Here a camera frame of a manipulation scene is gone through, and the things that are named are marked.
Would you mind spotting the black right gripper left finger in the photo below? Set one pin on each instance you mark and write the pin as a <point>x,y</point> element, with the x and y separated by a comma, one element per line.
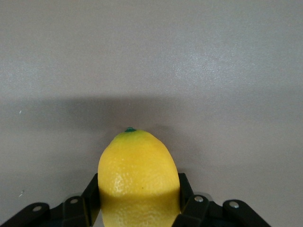
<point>78,208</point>

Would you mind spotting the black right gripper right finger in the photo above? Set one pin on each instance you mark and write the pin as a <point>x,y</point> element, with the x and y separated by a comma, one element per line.
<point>196,208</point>

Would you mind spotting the yellow lemon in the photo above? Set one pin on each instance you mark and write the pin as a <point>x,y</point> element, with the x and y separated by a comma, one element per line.
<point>139,179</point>

